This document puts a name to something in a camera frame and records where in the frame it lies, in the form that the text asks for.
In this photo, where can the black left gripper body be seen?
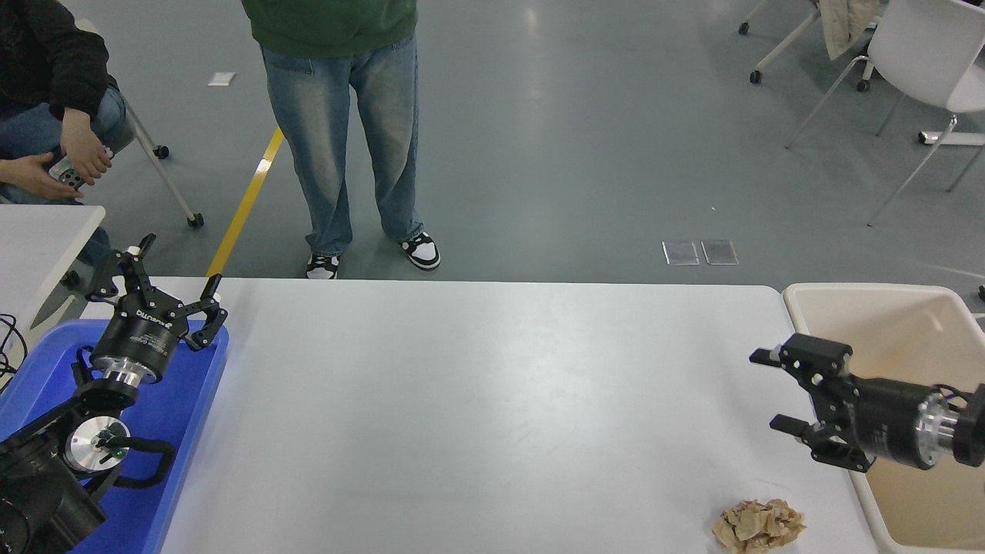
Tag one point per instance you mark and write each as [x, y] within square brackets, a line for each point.
[138, 338]

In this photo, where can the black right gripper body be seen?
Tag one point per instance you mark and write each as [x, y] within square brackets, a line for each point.
[885, 419]

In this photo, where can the tan paper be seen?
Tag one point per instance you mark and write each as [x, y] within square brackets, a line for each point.
[758, 527]

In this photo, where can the handheld phone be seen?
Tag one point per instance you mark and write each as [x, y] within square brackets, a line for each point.
[71, 177]

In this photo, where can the seated person's left forearm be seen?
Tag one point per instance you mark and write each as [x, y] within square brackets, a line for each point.
[77, 81]

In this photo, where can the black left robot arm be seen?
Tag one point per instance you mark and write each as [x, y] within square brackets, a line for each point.
[38, 492]

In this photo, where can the seated person's right hand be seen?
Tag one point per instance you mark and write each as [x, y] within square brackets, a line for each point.
[35, 178]

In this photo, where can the seated person's left hand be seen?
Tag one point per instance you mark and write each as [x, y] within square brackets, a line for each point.
[83, 146]

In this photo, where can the large pale plastic bin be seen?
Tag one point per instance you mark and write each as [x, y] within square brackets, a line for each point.
[893, 323]

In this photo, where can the white side table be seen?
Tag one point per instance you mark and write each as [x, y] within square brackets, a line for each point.
[38, 238]

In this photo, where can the blue plastic tray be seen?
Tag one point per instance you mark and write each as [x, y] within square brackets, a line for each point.
[181, 431]

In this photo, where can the grey wheeled office chair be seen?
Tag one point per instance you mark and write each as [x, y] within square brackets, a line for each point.
[161, 164]

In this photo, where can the clear floor plate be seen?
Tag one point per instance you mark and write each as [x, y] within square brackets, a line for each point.
[681, 253]
[719, 252]

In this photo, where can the seated person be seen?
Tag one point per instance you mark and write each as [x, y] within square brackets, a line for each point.
[38, 46]

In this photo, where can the white furniture base bar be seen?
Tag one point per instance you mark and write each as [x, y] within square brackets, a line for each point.
[954, 138]

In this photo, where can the white shell chair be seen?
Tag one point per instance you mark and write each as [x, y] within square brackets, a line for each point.
[923, 46]

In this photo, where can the beige jacket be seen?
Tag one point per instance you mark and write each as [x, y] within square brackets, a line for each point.
[843, 23]

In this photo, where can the white wheeled chair frame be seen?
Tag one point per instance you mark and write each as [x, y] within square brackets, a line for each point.
[785, 44]

